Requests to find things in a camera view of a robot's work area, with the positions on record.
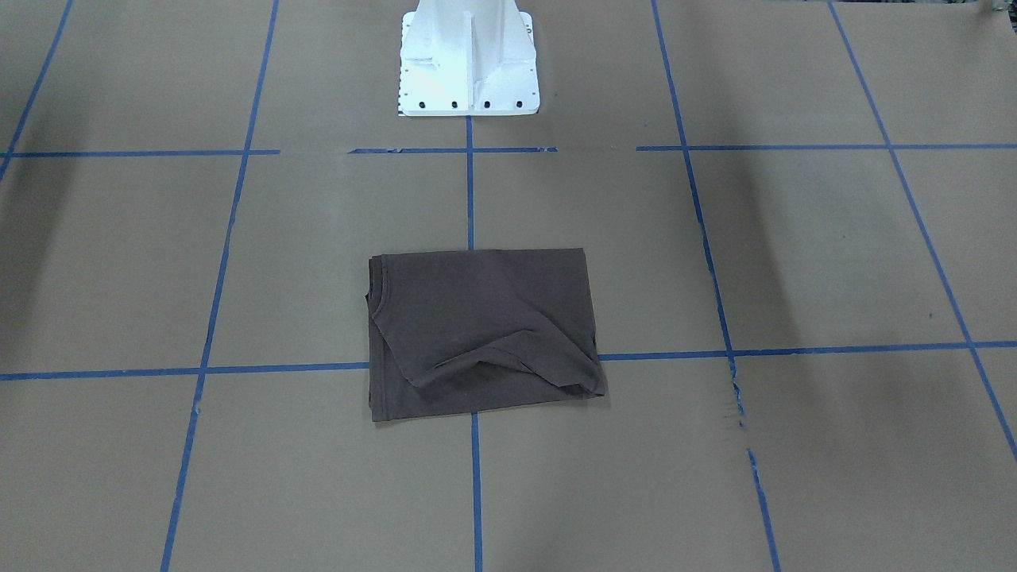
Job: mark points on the brown t-shirt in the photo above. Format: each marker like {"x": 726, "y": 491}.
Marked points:
{"x": 456, "y": 332}

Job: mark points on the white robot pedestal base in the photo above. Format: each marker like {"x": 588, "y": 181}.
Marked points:
{"x": 468, "y": 58}

